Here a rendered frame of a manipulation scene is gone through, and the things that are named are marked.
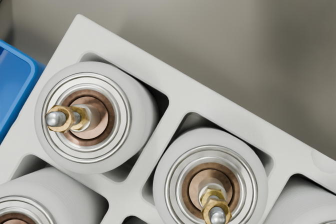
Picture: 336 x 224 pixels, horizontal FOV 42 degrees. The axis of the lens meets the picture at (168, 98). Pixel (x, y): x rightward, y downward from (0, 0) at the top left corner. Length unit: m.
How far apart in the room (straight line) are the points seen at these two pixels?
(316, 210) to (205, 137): 0.11
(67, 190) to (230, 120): 0.17
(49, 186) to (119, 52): 0.14
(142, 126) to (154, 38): 0.27
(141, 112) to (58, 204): 0.10
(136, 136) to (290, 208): 0.15
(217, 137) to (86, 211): 0.15
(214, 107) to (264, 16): 0.23
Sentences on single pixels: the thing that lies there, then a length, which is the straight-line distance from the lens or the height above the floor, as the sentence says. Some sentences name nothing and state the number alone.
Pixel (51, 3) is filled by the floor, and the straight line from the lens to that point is 0.66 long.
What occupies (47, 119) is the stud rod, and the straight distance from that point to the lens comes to 0.28.
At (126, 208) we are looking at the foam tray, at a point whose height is 0.18.
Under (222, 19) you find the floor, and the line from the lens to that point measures 0.63.
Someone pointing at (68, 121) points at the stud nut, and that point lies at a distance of 0.29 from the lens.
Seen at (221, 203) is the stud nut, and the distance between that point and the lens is 0.28.
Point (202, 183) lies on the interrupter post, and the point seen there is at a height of 0.27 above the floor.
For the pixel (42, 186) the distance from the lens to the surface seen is 0.39.
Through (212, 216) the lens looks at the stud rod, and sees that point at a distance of 0.27.
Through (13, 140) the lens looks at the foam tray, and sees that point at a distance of 0.47.
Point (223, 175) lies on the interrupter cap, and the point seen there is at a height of 0.25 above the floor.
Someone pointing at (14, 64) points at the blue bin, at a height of 0.00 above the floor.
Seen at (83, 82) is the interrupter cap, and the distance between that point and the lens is 0.37.
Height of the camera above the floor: 0.61
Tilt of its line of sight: 86 degrees down
